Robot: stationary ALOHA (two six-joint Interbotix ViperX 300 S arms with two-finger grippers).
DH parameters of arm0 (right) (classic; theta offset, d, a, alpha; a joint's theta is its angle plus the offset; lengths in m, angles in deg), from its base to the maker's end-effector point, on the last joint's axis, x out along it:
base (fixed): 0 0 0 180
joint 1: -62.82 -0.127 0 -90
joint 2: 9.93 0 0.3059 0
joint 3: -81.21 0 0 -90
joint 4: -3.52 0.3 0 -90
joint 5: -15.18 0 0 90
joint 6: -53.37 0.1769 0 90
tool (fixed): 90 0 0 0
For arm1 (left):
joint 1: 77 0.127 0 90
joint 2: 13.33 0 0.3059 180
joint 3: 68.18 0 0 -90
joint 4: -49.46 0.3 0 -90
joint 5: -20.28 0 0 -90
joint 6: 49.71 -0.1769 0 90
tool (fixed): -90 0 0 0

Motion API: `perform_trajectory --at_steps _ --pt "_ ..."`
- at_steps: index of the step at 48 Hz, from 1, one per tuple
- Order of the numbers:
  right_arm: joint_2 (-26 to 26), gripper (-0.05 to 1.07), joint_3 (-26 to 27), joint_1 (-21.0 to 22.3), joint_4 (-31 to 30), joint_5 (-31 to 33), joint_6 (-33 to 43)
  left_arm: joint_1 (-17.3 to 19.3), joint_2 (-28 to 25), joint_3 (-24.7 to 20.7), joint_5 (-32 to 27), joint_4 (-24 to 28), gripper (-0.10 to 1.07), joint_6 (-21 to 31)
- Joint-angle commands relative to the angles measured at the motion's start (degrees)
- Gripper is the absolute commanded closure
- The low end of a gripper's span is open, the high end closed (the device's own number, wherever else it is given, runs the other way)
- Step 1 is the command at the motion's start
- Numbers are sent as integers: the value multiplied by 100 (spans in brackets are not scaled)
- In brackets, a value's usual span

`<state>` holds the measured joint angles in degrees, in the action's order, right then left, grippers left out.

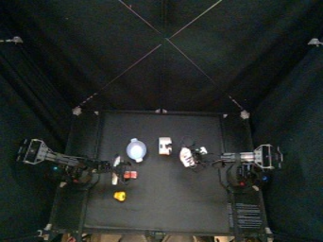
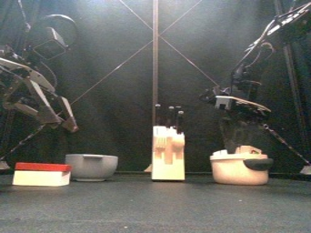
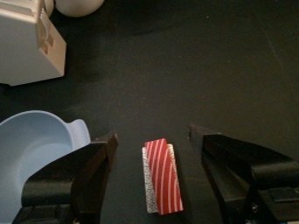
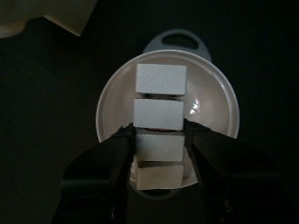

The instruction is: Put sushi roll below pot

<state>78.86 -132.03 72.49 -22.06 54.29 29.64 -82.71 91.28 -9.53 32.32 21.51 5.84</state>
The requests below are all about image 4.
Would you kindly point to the pale cream cloth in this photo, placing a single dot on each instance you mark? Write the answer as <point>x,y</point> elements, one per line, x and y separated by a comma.
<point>57,13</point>

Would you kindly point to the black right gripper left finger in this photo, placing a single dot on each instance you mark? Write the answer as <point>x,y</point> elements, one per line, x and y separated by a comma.
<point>97,175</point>

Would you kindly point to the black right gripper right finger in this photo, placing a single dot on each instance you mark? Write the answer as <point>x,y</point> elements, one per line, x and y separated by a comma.
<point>237,178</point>

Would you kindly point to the white oval bowl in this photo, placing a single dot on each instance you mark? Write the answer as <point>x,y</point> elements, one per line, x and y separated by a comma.
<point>212,96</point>

